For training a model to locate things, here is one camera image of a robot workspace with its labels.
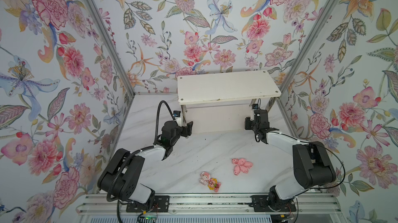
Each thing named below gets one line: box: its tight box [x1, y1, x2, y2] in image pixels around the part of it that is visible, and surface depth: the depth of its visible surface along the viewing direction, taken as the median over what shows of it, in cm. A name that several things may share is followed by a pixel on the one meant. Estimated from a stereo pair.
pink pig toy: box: [231, 158, 253, 176], surface depth 86 cm
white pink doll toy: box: [199, 171, 211, 186], surface depth 81 cm
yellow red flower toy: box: [207, 177, 222, 193], surface depth 80 cm
